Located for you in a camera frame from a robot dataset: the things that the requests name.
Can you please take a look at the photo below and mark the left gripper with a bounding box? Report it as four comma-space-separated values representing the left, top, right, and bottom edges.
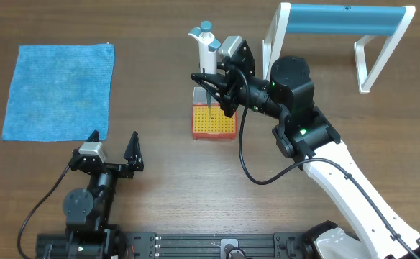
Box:
68, 129, 145, 179

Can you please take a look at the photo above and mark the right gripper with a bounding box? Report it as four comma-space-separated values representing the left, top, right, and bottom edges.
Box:
191, 39, 257, 119

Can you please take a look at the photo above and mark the white pipette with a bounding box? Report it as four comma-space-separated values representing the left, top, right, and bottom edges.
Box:
187, 20, 223, 119

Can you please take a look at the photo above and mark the red and yellow tip box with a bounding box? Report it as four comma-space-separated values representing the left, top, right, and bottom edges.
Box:
191, 86, 239, 142

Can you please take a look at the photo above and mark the blue cloth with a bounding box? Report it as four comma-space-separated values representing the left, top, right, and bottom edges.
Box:
0, 42, 117, 142

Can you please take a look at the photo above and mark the white and blue stand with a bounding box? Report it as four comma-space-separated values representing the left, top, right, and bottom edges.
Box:
262, 2, 417, 95

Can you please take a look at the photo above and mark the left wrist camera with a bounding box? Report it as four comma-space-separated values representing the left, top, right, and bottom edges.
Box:
78, 141, 108, 163

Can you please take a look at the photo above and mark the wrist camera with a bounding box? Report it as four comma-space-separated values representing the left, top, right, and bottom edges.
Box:
217, 35, 244, 59
78, 141, 108, 163

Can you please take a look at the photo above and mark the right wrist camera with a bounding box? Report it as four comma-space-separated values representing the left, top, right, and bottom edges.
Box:
217, 35, 244, 59

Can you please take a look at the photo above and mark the black cable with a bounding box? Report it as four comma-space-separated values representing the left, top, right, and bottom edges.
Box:
17, 165, 72, 259
230, 64, 351, 186

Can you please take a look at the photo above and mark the mounting rail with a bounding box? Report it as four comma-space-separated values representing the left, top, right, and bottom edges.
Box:
35, 232, 317, 259

